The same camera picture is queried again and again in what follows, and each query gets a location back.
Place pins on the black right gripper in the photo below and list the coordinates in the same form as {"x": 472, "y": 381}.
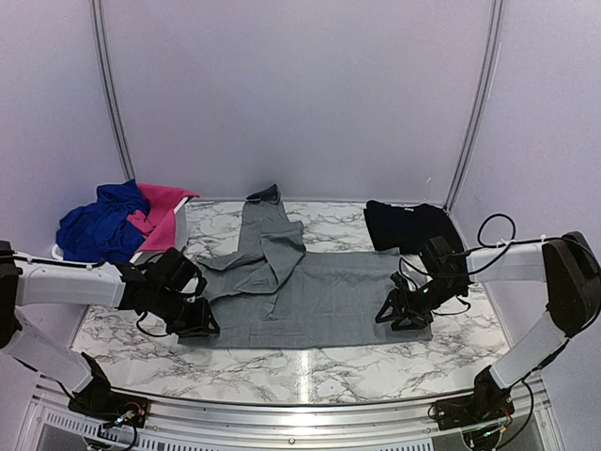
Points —
{"x": 396, "y": 297}

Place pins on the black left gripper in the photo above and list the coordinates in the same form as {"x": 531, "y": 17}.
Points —
{"x": 198, "y": 327}

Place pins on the grey garment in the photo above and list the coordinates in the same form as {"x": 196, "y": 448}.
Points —
{"x": 273, "y": 294}

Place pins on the black t-shirt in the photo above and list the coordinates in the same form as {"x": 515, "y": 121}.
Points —
{"x": 408, "y": 228}

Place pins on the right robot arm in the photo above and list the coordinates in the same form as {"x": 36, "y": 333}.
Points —
{"x": 565, "y": 265}

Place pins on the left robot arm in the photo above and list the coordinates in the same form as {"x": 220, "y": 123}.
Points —
{"x": 168, "y": 286}

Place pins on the white plastic laundry basket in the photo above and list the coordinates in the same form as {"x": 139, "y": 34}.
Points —
{"x": 174, "y": 235}

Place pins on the pink garment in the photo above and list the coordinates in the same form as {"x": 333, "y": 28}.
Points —
{"x": 162, "y": 211}

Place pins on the blue garment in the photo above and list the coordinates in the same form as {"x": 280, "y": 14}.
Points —
{"x": 101, "y": 231}

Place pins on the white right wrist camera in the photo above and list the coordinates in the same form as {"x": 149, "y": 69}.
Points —
{"x": 403, "y": 283}

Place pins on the aluminium front frame rail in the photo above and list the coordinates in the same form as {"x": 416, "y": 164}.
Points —
{"x": 186, "y": 424}

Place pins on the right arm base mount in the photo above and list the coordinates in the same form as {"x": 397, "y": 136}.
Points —
{"x": 460, "y": 412}

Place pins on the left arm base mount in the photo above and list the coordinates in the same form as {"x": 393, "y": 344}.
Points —
{"x": 112, "y": 407}

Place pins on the right aluminium corner post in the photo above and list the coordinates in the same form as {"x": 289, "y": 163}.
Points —
{"x": 483, "y": 89}

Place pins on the aluminium corner post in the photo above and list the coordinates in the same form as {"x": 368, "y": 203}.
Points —
{"x": 483, "y": 89}
{"x": 109, "y": 88}

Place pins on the left aluminium corner post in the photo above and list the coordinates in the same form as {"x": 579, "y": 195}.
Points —
{"x": 109, "y": 88}

